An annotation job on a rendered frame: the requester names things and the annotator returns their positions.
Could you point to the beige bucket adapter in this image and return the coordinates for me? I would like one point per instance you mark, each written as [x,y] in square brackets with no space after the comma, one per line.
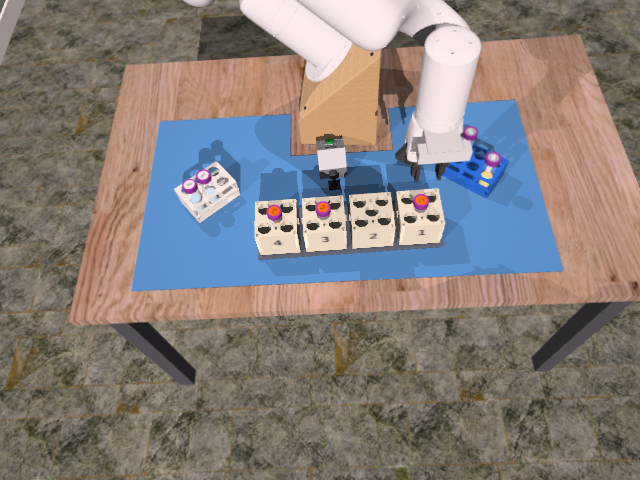
[372,218]
[418,228]
[278,238]
[324,235]

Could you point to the blue bench mat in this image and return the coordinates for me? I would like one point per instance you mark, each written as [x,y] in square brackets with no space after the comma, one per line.
[508,232]

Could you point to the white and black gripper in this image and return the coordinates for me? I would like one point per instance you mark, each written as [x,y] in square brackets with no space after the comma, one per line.
[415,135]

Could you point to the cream tube rack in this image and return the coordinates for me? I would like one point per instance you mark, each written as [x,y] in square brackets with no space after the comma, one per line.
[227,195]

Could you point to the blue tube rack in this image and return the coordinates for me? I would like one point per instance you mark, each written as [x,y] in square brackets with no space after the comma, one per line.
[475,170]

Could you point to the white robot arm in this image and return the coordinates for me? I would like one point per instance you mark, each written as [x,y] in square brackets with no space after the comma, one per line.
[450,56]

